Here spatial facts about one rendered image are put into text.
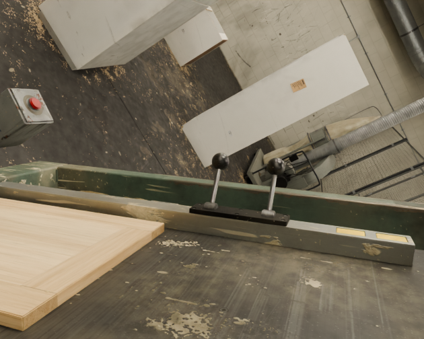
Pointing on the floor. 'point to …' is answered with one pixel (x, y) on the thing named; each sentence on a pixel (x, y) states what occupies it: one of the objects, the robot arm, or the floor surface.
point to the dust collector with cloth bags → (305, 157)
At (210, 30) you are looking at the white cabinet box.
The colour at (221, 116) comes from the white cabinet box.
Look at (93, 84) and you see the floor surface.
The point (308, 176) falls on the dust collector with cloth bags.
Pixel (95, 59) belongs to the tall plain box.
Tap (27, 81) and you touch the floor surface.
